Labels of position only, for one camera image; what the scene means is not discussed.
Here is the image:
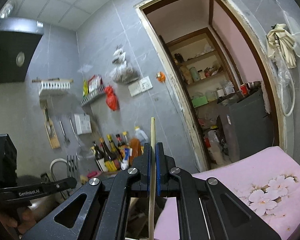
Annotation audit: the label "orange wall hook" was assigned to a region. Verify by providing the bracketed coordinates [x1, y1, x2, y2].
[156, 72, 166, 83]

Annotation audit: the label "grey wall shelf rack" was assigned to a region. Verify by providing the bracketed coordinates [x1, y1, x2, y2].
[80, 90, 105, 106]

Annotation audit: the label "white plastic wall rack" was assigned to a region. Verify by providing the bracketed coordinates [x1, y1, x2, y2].
[31, 78, 74, 98]

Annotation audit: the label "white wall switch panel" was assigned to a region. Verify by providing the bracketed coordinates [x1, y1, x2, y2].
[128, 76, 153, 97]

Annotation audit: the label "black range hood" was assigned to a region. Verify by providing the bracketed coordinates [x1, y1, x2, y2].
[0, 17, 44, 83]

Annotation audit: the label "white coiled hose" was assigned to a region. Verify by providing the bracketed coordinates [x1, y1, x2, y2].
[275, 24, 296, 118]

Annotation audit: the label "large dark soy jug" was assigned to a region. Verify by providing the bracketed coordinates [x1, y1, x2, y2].
[135, 126, 149, 147]

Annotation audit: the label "white wall box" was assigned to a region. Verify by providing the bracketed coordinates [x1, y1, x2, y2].
[74, 114, 92, 135]

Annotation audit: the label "red label sauce bottle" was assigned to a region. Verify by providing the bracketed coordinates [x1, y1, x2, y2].
[116, 134, 126, 158]

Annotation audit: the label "operator hand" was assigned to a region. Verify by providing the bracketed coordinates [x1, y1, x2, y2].
[0, 207, 37, 236]

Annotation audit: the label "dark grey cabinet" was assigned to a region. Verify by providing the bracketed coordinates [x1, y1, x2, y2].
[217, 89, 274, 163]

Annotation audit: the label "red plastic bag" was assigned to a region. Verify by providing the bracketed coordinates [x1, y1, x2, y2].
[104, 86, 119, 111]

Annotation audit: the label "pink floral tablecloth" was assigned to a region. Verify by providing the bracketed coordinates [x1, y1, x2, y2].
[154, 146, 300, 239]

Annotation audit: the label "wooden chopstick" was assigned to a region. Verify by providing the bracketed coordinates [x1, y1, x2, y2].
[148, 117, 156, 240]

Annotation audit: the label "dark wine bottle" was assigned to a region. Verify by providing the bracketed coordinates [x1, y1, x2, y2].
[93, 141, 108, 172]

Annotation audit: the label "hanging bag of dried goods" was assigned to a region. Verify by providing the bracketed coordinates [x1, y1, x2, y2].
[109, 47, 140, 85]

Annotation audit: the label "yellow label sauce bottle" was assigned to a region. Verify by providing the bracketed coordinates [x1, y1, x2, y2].
[100, 138, 121, 172]

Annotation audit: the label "steel fork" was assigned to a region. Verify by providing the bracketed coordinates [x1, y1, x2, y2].
[66, 155, 79, 179]

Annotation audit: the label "cream rubber gloves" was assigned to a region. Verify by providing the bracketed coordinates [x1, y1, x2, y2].
[267, 23, 296, 69]

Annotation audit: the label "wooden knife holder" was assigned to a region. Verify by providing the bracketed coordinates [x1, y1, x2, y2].
[39, 100, 61, 150]

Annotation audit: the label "kitchen faucet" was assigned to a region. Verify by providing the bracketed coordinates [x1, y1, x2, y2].
[49, 157, 73, 201]

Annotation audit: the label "hanging mesh strainer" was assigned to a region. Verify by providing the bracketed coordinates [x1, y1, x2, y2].
[69, 118, 94, 160]

